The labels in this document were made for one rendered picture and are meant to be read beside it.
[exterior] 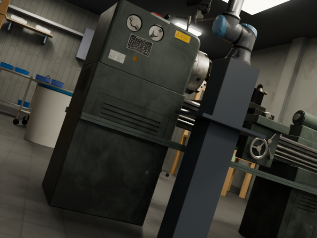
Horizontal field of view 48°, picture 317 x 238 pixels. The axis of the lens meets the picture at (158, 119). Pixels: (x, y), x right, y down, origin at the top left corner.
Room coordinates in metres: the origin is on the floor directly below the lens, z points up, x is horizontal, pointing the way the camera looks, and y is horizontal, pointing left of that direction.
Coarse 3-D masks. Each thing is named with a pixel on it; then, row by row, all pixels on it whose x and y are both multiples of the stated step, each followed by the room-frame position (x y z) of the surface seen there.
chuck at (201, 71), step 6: (198, 54) 2.44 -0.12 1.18; (204, 54) 2.49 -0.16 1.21; (198, 60) 2.41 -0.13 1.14; (204, 60) 2.44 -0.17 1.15; (198, 66) 2.41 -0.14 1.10; (204, 66) 2.43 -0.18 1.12; (198, 72) 2.41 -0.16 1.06; (204, 72) 2.43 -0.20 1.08; (192, 78) 2.42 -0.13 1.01; (204, 78) 2.44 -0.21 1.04; (192, 84) 2.45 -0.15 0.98; (198, 84) 2.46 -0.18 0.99; (186, 90) 2.51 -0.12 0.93; (192, 90) 2.50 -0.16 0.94
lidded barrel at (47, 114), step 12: (36, 96) 4.69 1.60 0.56; (48, 96) 4.58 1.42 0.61; (60, 96) 4.59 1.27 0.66; (36, 108) 4.64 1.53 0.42; (48, 108) 4.59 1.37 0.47; (60, 108) 4.62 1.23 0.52; (36, 120) 4.62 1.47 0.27; (48, 120) 4.60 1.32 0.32; (60, 120) 4.67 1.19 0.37; (36, 132) 4.61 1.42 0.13; (48, 132) 4.62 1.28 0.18; (48, 144) 4.66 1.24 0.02
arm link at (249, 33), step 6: (240, 24) 2.05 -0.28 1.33; (246, 24) 2.02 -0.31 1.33; (246, 30) 2.01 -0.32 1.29; (252, 30) 2.01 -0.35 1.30; (240, 36) 2.00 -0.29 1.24; (246, 36) 2.01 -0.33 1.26; (252, 36) 2.02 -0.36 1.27; (234, 42) 2.03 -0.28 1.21; (240, 42) 2.02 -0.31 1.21; (246, 42) 2.01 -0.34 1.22; (252, 42) 2.03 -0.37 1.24; (252, 48) 2.06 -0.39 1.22
